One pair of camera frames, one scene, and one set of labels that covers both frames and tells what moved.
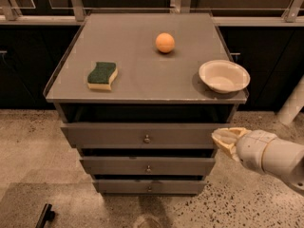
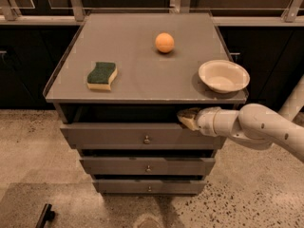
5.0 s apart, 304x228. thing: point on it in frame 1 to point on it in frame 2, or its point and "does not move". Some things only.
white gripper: x=252 y=149 to x=206 y=122
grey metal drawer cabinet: x=140 y=96 does not move
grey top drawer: x=139 y=135 does not move
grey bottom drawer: x=148 y=185 does not move
